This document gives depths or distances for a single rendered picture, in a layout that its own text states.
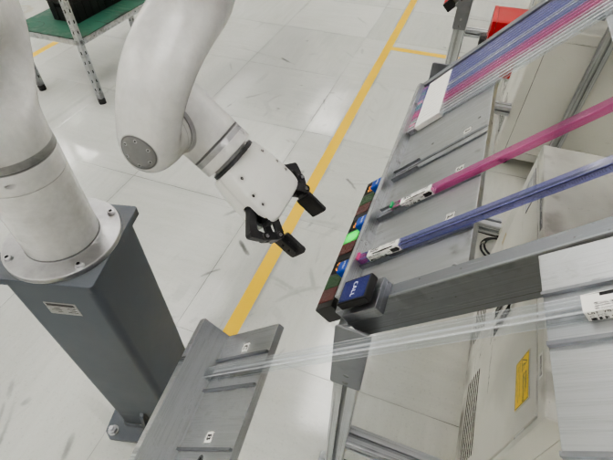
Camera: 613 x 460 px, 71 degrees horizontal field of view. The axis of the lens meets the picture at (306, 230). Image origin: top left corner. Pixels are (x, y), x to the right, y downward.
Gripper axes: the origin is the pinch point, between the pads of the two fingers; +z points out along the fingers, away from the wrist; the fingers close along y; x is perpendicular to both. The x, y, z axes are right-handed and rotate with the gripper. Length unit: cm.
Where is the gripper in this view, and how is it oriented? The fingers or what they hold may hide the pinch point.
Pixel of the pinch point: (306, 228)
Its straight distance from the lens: 66.2
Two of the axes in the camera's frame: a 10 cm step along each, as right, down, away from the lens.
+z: 6.9, 6.5, 3.2
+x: 6.3, -3.3, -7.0
